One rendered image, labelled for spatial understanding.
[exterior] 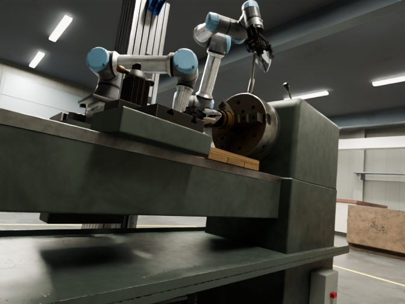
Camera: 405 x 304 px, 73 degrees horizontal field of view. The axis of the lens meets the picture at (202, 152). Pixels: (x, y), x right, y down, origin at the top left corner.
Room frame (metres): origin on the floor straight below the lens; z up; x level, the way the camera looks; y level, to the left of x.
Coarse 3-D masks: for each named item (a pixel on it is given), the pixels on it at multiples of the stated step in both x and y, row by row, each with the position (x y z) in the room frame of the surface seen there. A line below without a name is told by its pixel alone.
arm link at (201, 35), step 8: (208, 16) 1.19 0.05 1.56; (216, 16) 1.18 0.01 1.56; (224, 16) 1.20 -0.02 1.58; (208, 24) 1.19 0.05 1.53; (216, 24) 1.19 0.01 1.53; (224, 24) 1.20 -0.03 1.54; (200, 32) 1.40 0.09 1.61; (208, 32) 1.30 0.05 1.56; (216, 32) 1.24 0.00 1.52; (224, 32) 1.23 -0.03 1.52; (200, 40) 1.51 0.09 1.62; (208, 40) 1.55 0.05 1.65
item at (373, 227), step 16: (352, 208) 5.35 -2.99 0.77; (368, 208) 5.17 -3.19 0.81; (352, 224) 5.34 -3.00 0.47; (368, 224) 5.16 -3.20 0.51; (384, 224) 5.00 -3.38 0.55; (400, 224) 4.84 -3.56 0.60; (352, 240) 5.33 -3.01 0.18; (368, 240) 5.15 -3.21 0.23; (384, 240) 4.99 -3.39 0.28; (400, 240) 4.83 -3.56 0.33; (400, 256) 4.93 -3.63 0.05
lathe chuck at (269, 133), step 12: (240, 96) 1.25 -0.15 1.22; (252, 96) 1.21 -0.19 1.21; (240, 108) 1.25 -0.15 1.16; (252, 108) 1.20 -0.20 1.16; (264, 108) 1.16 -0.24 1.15; (276, 120) 1.21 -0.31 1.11; (216, 132) 1.34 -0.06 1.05; (252, 132) 1.19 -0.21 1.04; (264, 132) 1.15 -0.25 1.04; (216, 144) 1.33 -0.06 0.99; (240, 144) 1.23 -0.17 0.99; (252, 144) 1.19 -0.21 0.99; (252, 156) 1.23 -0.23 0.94
